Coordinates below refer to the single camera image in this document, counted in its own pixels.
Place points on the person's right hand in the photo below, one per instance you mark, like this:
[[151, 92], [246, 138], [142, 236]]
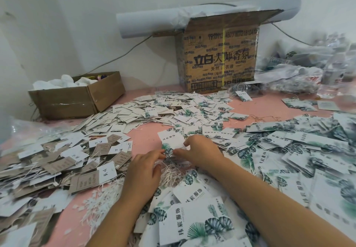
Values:
[[203, 149]]

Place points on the person's left hand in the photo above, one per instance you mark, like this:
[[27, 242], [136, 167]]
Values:
[[142, 177]]

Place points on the heap of small tags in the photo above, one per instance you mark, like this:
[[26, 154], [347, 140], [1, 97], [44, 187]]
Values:
[[156, 108]]

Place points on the pile of brown white tags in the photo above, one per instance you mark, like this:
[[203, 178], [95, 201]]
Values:
[[44, 171]]

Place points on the pile of green leaf tags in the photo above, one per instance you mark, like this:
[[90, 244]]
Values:
[[300, 169]]

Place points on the person's left forearm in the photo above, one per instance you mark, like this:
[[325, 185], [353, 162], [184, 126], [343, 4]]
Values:
[[114, 227]]

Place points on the person's right forearm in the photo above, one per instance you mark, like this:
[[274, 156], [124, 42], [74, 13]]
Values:
[[283, 205]]

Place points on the large printed cardboard box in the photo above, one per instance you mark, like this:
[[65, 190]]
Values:
[[220, 55]]

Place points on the small open cardboard box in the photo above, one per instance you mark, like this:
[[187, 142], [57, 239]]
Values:
[[75, 94]]

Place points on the white crumpled material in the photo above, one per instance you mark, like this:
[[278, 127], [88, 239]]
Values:
[[64, 81]]

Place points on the clear plastic bag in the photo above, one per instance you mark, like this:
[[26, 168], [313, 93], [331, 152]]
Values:
[[28, 130]]

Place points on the heap of clear plastic bags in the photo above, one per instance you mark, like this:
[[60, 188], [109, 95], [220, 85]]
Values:
[[309, 69]]

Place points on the white roll in plastic wrap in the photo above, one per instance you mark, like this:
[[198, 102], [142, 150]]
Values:
[[153, 19]]

